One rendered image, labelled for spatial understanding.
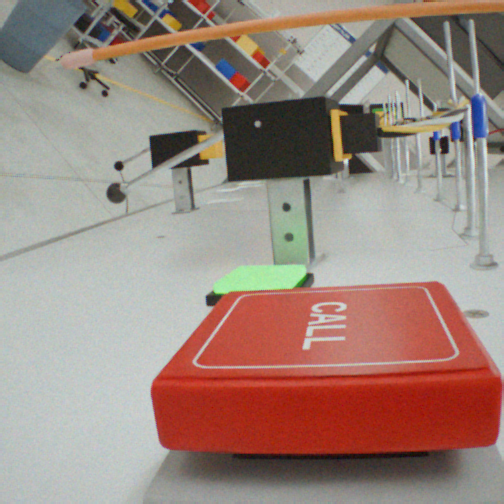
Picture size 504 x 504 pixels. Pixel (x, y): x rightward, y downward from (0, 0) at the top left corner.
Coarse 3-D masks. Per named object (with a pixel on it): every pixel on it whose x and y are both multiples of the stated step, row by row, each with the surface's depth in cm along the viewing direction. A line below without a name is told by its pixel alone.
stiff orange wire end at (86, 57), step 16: (464, 0) 13; (480, 0) 13; (496, 0) 13; (288, 16) 14; (304, 16) 14; (320, 16) 14; (336, 16) 14; (352, 16) 14; (368, 16) 14; (384, 16) 14; (400, 16) 14; (416, 16) 14; (192, 32) 15; (208, 32) 15; (224, 32) 15; (240, 32) 15; (256, 32) 15; (112, 48) 16; (128, 48) 15; (144, 48) 15; (160, 48) 15; (48, 64) 16; (64, 64) 16; (80, 64) 16
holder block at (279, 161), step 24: (240, 120) 27; (264, 120) 26; (288, 120) 26; (312, 120) 26; (240, 144) 27; (264, 144) 27; (288, 144) 26; (312, 144) 26; (240, 168) 27; (264, 168) 27; (288, 168) 26; (312, 168) 26; (336, 168) 27
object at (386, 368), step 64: (256, 320) 10; (320, 320) 9; (384, 320) 9; (448, 320) 8; (192, 384) 7; (256, 384) 7; (320, 384) 7; (384, 384) 7; (448, 384) 6; (192, 448) 7; (256, 448) 7; (320, 448) 7; (384, 448) 7; (448, 448) 7
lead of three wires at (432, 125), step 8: (464, 104) 29; (456, 112) 27; (432, 120) 26; (440, 120) 26; (448, 120) 26; (456, 120) 27; (384, 128) 26; (392, 128) 26; (400, 128) 26; (408, 128) 26; (416, 128) 26; (424, 128) 26; (432, 128) 26; (440, 128) 26; (384, 136) 26; (392, 136) 26; (400, 136) 26; (408, 136) 26
